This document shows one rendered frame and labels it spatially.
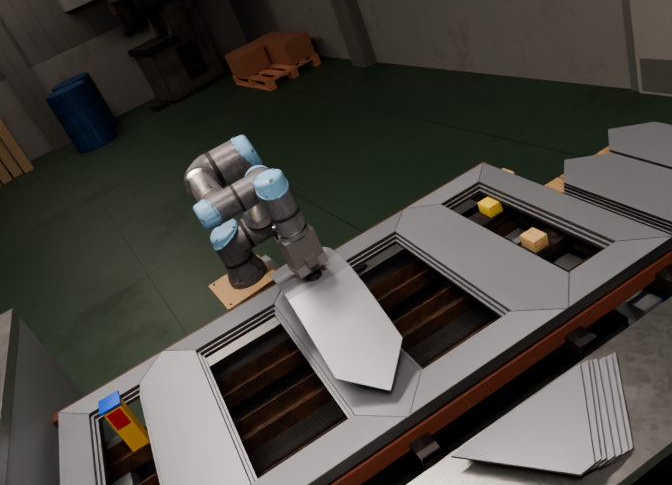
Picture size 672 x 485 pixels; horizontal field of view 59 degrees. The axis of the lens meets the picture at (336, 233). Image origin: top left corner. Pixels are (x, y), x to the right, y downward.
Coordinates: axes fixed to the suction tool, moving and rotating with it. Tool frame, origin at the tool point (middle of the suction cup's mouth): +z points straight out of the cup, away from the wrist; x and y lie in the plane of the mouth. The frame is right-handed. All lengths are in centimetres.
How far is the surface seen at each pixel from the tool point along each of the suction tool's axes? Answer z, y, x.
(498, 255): 16, 45, -16
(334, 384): 15.7, -12.0, -18.3
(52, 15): -53, 50, 820
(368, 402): 15.7, -9.3, -29.6
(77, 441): 16, -72, 23
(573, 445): 21, 14, -65
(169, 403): 16, -47, 14
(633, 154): 16, 101, -16
